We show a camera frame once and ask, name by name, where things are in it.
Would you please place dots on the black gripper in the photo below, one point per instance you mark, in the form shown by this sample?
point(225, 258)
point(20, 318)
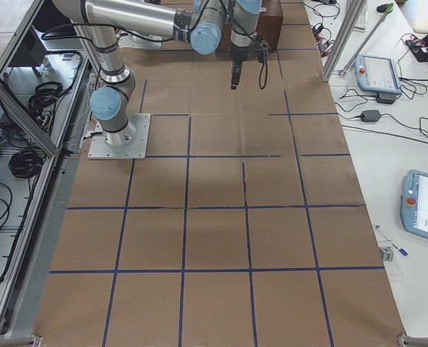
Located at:
point(239, 53)

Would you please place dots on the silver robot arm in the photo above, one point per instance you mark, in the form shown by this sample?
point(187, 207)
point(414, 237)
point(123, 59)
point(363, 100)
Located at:
point(106, 27)

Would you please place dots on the dark wooden drawer cabinet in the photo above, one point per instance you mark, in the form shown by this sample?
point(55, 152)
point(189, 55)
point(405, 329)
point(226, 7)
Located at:
point(269, 26)

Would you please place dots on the blue teach pendant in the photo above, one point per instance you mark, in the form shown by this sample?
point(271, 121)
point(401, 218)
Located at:
point(414, 203)
point(377, 74)

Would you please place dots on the black power adapter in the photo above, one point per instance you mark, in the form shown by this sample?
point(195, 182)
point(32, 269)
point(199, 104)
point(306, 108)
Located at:
point(370, 116)

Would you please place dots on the white pen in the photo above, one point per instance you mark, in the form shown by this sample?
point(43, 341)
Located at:
point(389, 239)

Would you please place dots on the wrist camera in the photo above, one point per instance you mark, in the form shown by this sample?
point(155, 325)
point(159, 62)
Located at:
point(261, 46)

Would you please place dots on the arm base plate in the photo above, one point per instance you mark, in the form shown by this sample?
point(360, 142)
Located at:
point(140, 41)
point(130, 143)

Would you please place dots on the aluminium frame post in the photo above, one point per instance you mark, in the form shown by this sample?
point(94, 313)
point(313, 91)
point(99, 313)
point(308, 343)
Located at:
point(354, 9)

